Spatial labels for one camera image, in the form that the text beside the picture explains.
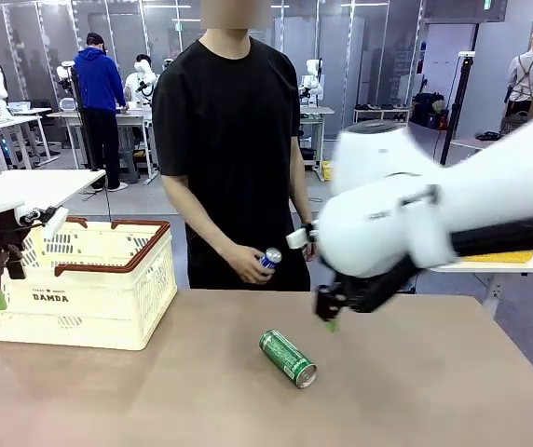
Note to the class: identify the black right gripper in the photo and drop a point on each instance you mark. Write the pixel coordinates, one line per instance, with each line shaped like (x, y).
(341, 298)

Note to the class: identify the green drink can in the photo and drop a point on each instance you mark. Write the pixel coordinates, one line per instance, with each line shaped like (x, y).
(287, 358)

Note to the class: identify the blue drink can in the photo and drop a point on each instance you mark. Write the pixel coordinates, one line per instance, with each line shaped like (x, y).
(272, 258)

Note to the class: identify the person's right forearm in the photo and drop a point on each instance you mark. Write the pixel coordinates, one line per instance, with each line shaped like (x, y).
(208, 239)

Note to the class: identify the person's left forearm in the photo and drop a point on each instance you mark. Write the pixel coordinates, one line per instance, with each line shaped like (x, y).
(304, 205)

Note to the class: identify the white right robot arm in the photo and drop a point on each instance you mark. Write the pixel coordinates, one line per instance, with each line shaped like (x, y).
(434, 195)

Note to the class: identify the yellow plastic basket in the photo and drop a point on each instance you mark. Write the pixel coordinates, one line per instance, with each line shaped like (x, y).
(499, 257)

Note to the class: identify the dark wicker basket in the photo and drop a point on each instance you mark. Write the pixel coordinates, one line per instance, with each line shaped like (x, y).
(513, 123)

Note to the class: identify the person's left hand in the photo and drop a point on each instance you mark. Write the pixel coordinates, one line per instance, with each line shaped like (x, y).
(311, 252)

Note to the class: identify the person's right hand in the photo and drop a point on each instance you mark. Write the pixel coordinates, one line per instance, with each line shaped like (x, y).
(248, 263)

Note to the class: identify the white work table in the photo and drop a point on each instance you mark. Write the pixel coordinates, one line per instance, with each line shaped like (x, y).
(52, 184)

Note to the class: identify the small yellow bin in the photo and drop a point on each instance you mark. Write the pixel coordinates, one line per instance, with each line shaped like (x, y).
(327, 171)

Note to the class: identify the white side table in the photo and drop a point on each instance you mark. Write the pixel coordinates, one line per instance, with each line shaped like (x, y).
(504, 267)

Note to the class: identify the person in blue hoodie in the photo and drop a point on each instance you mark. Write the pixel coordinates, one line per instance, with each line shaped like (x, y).
(101, 98)

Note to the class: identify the grey background desk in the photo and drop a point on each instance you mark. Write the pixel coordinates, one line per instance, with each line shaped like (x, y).
(315, 121)

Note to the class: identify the person in black t-shirt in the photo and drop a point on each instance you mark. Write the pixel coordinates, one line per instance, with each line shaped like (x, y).
(229, 139)

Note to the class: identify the white shoe rack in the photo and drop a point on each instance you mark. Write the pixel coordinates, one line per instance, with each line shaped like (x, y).
(383, 112)

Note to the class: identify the black bags pile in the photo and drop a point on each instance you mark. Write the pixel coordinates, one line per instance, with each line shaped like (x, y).
(429, 112)

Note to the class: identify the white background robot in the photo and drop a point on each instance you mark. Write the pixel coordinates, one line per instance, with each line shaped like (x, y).
(310, 81)

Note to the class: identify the black tripod white head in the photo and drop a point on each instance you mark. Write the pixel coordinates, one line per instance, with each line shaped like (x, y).
(455, 102)

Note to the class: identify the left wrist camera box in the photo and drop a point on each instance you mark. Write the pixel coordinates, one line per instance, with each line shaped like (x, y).
(54, 222)

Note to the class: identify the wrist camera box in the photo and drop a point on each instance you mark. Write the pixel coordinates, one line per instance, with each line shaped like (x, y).
(54, 222)
(298, 238)

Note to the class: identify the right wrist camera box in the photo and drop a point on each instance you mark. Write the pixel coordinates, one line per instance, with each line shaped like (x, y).
(298, 238)

